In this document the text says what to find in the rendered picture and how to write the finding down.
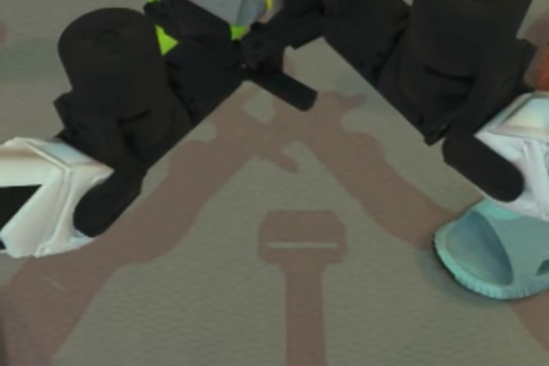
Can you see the teal foam slipper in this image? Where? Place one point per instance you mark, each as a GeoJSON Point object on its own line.
{"type": "Point", "coordinates": [484, 250]}

